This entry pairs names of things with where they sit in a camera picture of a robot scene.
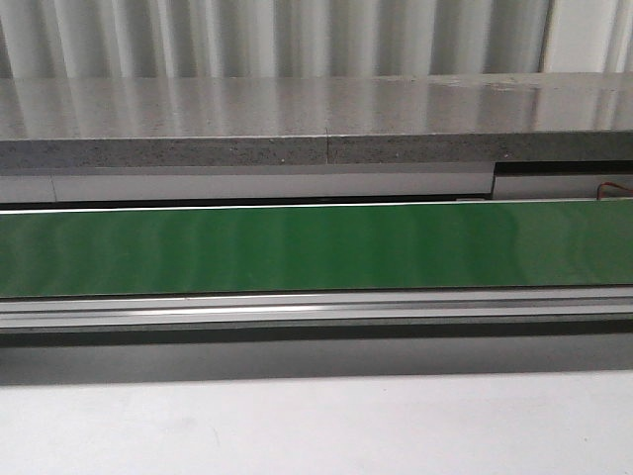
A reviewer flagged grey stone counter slab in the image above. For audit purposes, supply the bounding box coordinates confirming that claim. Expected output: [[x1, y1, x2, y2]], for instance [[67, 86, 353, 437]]
[[1, 73, 632, 169]]

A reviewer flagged green conveyor belt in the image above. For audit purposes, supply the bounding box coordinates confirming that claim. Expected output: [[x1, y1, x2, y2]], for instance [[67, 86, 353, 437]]
[[1, 200, 632, 298]]

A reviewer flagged white corrugated curtain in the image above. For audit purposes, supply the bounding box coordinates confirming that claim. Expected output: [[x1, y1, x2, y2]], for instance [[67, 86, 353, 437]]
[[1, 1, 632, 78]]

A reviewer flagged red wire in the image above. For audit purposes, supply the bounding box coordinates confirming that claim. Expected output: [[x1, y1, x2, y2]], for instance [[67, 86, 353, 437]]
[[595, 182, 633, 201]]

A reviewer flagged aluminium conveyor frame rail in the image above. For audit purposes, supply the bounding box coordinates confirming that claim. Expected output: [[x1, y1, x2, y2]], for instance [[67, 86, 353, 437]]
[[1, 286, 632, 331]]

